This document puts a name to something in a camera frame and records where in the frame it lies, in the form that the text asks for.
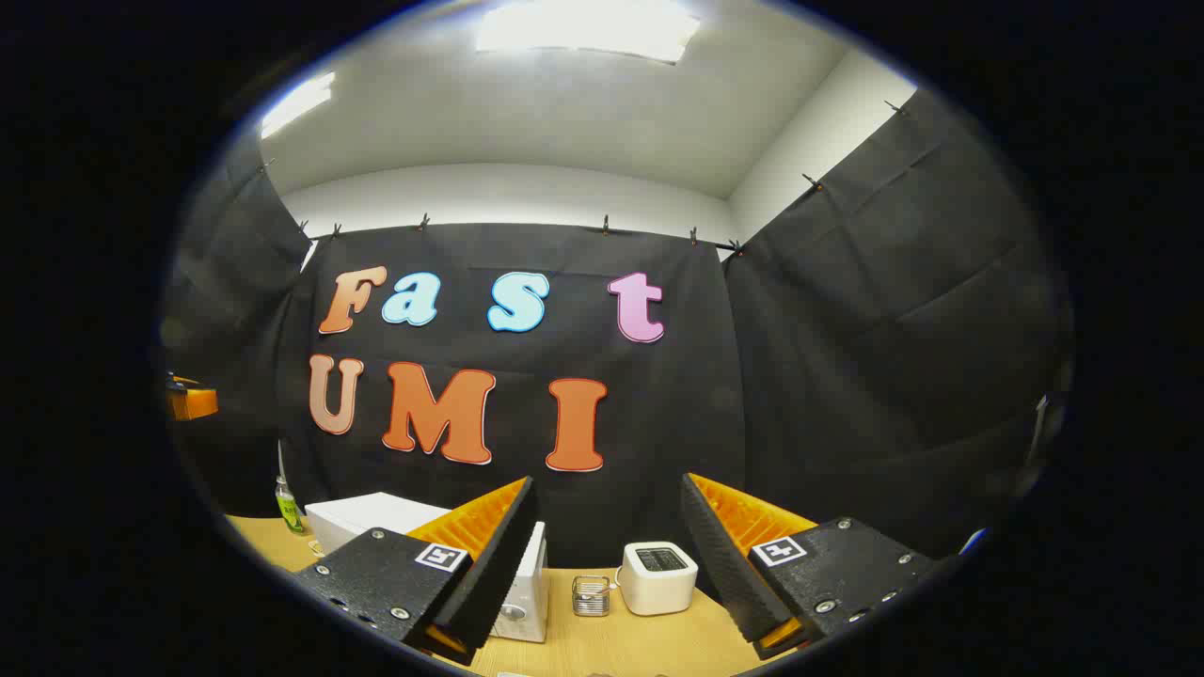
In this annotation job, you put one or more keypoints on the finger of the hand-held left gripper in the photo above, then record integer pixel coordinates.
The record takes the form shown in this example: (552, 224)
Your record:
(193, 402)

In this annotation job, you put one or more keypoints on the ceiling light panel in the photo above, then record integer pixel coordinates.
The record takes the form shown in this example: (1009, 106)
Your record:
(588, 28)
(296, 102)

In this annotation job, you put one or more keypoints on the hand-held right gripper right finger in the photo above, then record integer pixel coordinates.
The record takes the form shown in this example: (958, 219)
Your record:
(720, 564)

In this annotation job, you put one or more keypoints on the green label drink bottle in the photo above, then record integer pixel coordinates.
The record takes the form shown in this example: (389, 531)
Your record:
(290, 510)

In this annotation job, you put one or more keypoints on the white microwave oven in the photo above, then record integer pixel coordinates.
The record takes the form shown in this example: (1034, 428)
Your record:
(376, 515)

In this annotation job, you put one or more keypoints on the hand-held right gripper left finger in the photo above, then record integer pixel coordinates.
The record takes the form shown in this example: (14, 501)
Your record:
(499, 574)

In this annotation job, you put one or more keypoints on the white toaster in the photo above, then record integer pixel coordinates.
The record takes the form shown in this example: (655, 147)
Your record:
(658, 588)

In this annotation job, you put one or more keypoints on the small metal holder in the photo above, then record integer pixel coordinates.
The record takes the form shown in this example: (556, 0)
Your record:
(591, 598)

